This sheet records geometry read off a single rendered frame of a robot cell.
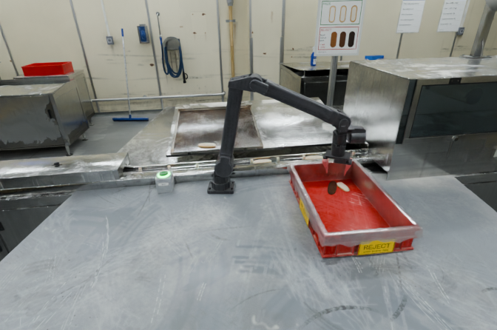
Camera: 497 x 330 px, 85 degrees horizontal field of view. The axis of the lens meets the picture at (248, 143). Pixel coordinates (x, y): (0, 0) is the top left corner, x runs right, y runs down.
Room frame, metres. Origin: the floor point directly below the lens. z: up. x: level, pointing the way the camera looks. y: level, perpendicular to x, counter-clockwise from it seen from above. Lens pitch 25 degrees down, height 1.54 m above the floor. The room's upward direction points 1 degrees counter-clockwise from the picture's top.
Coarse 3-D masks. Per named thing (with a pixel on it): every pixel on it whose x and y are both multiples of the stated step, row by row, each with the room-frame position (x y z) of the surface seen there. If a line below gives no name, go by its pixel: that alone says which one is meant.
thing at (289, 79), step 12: (360, 60) 4.10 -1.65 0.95; (288, 72) 3.49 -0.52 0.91; (300, 72) 3.29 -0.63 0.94; (312, 72) 3.27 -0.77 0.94; (324, 72) 3.26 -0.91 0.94; (288, 84) 3.47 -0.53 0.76; (300, 84) 2.98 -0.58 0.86; (312, 84) 3.00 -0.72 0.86; (324, 84) 3.01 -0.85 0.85; (336, 84) 3.03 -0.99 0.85; (312, 96) 3.00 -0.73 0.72; (324, 96) 3.02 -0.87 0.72; (336, 96) 3.03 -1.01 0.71
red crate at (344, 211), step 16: (320, 192) 1.01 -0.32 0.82; (336, 192) 1.01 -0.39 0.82; (352, 192) 1.01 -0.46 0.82; (320, 208) 0.90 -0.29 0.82; (336, 208) 0.90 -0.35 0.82; (352, 208) 0.90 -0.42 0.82; (368, 208) 0.90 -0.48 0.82; (336, 224) 0.81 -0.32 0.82; (352, 224) 0.80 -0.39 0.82; (368, 224) 0.80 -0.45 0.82; (384, 224) 0.80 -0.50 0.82; (336, 256) 0.65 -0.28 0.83
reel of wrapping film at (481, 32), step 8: (488, 0) 1.57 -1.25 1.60; (496, 0) 1.53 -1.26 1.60; (488, 8) 1.65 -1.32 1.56; (496, 8) 1.57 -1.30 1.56; (488, 16) 1.65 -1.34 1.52; (480, 24) 1.67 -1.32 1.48; (488, 24) 1.65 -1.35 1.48; (480, 32) 1.65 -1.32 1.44; (488, 32) 1.65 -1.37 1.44; (480, 40) 1.65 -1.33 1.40; (472, 48) 1.67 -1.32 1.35
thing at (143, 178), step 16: (304, 160) 1.25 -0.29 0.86; (320, 160) 1.25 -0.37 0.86; (368, 160) 1.24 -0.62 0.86; (128, 176) 1.12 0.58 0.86; (144, 176) 1.12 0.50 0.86; (176, 176) 1.12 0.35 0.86; (192, 176) 1.13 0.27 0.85; (208, 176) 1.14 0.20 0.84; (240, 176) 1.16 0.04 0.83; (0, 192) 1.03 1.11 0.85; (16, 192) 1.04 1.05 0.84; (32, 192) 1.04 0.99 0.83; (48, 192) 1.05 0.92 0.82
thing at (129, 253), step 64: (128, 192) 1.05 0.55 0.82; (192, 192) 1.04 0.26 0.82; (256, 192) 1.03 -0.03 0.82; (448, 192) 1.00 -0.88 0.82; (64, 256) 0.68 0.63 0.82; (128, 256) 0.68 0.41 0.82; (192, 256) 0.67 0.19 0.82; (256, 256) 0.67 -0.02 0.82; (320, 256) 0.66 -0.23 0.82; (384, 256) 0.66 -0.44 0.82; (448, 256) 0.65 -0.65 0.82; (0, 320) 0.47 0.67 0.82; (64, 320) 0.46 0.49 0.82; (128, 320) 0.46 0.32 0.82; (192, 320) 0.46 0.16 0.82; (256, 320) 0.45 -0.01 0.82; (320, 320) 0.45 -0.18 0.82; (384, 320) 0.45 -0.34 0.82; (448, 320) 0.44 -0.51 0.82
